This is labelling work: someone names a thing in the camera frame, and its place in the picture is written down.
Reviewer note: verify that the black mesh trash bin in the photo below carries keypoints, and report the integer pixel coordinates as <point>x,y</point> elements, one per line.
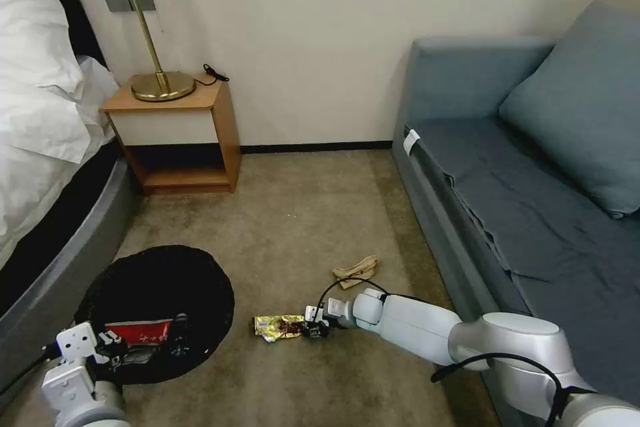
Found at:
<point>200,292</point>

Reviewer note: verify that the grey wall plate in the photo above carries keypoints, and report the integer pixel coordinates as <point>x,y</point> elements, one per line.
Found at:
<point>117,0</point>

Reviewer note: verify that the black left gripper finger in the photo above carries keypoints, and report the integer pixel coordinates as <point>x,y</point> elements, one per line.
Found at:
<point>121,340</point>
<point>123,358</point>

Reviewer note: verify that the crumpled beige paper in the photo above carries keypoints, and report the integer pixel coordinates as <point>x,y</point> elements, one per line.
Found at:
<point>356,269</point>

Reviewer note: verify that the white pillow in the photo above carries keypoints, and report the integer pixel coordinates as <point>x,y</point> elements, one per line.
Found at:
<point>30,26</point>

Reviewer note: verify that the gold foil wrapper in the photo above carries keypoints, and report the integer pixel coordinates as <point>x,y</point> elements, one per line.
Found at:
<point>275,326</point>

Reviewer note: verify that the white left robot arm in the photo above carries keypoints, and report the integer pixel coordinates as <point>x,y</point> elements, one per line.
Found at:
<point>75,387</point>

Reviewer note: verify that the blue-grey sofa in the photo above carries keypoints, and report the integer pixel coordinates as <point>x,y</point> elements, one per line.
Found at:
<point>500,227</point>

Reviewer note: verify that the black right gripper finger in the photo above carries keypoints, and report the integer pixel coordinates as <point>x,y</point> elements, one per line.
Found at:
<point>311,325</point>
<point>309,334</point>

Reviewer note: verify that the dark skirting board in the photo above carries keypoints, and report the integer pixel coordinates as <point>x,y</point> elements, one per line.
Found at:
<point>315,147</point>

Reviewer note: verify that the grey bed base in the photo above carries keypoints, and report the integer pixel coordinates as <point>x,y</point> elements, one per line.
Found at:
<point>65,257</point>

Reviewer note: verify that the black headboard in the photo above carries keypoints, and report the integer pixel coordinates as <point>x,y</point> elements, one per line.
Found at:
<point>82,26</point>

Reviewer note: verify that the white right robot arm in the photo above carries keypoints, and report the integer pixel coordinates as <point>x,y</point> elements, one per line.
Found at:
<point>425,324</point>

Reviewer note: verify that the white sofa label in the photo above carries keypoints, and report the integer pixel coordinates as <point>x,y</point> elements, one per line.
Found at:
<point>411,142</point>

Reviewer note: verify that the blue-grey cushion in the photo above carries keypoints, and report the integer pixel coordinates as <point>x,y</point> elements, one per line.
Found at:
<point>580,112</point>

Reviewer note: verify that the white duvet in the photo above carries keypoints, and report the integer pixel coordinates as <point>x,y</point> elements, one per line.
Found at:
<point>35,157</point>

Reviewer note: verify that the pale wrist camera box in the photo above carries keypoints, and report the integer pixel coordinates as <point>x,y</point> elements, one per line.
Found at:
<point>311,312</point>

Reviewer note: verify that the red snack package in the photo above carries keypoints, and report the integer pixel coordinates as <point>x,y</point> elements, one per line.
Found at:
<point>142,332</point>

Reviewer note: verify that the wooden nightstand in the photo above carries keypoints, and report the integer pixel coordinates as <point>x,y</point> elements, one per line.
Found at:
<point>172,124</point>

